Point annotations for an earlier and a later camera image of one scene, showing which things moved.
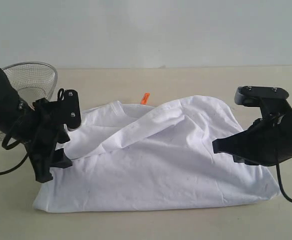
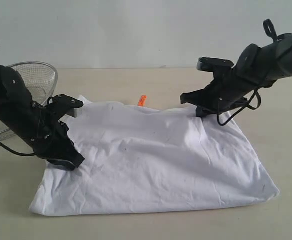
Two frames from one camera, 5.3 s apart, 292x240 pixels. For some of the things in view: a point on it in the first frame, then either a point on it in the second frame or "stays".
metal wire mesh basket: (33, 81) stays
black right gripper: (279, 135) -> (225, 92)
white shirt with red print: (160, 156) stays
